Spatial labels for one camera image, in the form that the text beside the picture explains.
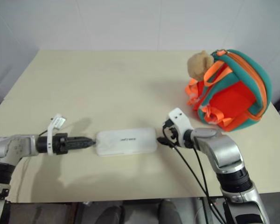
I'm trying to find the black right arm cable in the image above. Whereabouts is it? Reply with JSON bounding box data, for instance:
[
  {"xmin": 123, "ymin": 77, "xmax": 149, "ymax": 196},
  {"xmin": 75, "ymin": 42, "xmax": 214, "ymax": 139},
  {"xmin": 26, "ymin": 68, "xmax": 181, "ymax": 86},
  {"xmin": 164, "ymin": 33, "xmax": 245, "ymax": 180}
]
[
  {"xmin": 192, "ymin": 142, "xmax": 219, "ymax": 224},
  {"xmin": 170, "ymin": 142, "xmax": 227, "ymax": 224}
]

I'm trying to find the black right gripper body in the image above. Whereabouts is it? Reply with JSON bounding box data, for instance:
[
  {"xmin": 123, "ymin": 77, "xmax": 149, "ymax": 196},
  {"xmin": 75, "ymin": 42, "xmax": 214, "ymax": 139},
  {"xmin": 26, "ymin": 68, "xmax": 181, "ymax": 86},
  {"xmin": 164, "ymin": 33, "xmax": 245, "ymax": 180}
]
[{"xmin": 168, "ymin": 126, "xmax": 182, "ymax": 148}]

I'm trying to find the white rectangular box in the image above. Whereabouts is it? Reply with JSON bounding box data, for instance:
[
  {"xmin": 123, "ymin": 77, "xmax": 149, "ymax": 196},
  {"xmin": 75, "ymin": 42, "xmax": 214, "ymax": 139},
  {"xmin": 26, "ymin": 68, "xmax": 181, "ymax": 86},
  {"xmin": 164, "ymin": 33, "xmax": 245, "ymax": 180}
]
[{"xmin": 94, "ymin": 126, "xmax": 158, "ymax": 157}]

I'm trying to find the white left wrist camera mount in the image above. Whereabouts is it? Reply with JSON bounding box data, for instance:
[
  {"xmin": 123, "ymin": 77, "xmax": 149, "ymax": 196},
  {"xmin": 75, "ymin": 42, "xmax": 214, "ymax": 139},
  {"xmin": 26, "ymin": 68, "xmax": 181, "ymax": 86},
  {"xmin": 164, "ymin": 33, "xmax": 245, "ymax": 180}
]
[{"xmin": 47, "ymin": 113, "xmax": 67, "ymax": 156}]

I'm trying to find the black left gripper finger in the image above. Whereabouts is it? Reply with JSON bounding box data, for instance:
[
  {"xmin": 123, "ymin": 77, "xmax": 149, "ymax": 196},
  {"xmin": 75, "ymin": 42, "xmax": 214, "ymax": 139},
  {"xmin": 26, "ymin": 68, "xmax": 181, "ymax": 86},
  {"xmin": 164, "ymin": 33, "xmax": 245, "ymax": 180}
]
[
  {"xmin": 70, "ymin": 142, "xmax": 96, "ymax": 150},
  {"xmin": 70, "ymin": 136, "xmax": 95, "ymax": 144}
]

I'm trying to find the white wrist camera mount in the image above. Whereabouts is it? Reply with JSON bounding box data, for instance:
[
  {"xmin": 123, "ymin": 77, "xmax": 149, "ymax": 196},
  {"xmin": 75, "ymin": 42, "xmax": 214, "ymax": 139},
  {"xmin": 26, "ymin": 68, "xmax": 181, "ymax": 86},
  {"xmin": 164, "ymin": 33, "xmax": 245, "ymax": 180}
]
[
  {"xmin": 47, "ymin": 113, "xmax": 67, "ymax": 156},
  {"xmin": 168, "ymin": 107, "xmax": 195, "ymax": 148}
]

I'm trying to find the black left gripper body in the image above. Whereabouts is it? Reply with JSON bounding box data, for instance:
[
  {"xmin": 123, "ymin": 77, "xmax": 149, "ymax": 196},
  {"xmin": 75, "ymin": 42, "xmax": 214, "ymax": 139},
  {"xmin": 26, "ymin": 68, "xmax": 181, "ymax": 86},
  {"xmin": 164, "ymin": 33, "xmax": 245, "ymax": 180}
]
[{"xmin": 52, "ymin": 132, "xmax": 72, "ymax": 156}]

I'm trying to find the orange and teal backpack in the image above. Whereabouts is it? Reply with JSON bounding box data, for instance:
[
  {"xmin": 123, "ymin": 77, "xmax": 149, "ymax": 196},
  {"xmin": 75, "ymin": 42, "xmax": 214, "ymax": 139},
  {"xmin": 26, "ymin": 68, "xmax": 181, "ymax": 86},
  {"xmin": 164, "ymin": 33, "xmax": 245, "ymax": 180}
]
[{"xmin": 184, "ymin": 49, "xmax": 273, "ymax": 133}]

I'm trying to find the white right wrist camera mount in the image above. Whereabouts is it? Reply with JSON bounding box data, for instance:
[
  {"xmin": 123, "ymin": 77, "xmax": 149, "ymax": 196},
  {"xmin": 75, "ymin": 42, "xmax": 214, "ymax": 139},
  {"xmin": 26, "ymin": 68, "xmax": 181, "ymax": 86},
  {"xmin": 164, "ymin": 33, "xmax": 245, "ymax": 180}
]
[{"xmin": 168, "ymin": 107, "xmax": 195, "ymax": 148}]

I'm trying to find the dark rounded shape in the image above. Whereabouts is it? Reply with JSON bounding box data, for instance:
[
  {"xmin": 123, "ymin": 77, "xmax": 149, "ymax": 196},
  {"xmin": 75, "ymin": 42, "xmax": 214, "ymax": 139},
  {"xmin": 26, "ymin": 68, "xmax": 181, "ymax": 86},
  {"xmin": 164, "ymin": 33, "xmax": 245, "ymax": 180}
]
[{"xmin": 99, "ymin": 205, "xmax": 122, "ymax": 224}]

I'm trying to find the brown teddy bear plush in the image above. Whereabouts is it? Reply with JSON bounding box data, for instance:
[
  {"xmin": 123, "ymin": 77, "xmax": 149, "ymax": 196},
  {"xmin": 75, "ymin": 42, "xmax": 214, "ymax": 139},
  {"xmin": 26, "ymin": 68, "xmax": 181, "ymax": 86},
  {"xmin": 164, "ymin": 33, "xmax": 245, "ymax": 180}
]
[{"xmin": 187, "ymin": 50, "xmax": 215, "ymax": 80}]

